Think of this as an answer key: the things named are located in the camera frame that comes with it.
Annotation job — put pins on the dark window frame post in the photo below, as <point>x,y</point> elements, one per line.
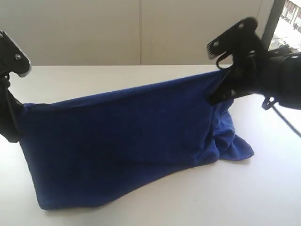
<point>272,21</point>

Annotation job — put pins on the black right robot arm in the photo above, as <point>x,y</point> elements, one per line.
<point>274,74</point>

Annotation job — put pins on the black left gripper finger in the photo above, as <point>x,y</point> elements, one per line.
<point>9,128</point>

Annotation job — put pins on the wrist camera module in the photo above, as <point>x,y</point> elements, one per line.
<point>237,40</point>
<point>12,58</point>

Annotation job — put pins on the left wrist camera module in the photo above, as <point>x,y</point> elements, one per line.
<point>12,58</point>

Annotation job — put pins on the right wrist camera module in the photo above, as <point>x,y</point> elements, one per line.
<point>237,40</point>

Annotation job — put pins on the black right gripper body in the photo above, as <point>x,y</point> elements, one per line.
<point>257,61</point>

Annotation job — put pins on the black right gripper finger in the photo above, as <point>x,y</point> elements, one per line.
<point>236,82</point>

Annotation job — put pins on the blue microfiber towel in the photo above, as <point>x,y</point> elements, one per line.
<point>89,151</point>

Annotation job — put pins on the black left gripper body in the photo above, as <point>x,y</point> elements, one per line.
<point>4,89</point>

